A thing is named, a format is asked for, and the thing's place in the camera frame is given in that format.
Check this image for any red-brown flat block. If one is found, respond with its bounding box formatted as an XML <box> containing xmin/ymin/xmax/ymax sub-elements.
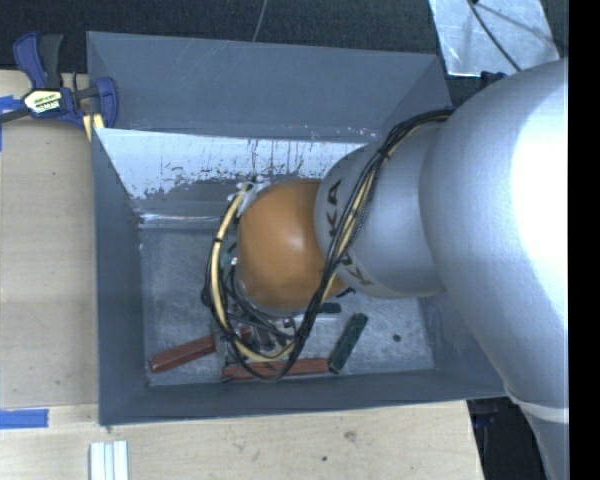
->
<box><xmin>221</xmin><ymin>357</ymin><xmax>329</xmax><ymax>384</ymax></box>
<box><xmin>147</xmin><ymin>334</ymin><xmax>218</xmax><ymax>374</ymax></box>

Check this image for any pale wood flat board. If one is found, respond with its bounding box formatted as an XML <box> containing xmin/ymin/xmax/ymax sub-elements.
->
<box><xmin>0</xmin><ymin>116</ymin><xmax>102</xmax><ymax>410</ymax></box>

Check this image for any grey metal bin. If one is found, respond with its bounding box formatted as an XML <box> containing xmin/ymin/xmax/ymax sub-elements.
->
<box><xmin>85</xmin><ymin>30</ymin><xmax>507</xmax><ymax>427</ymax></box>

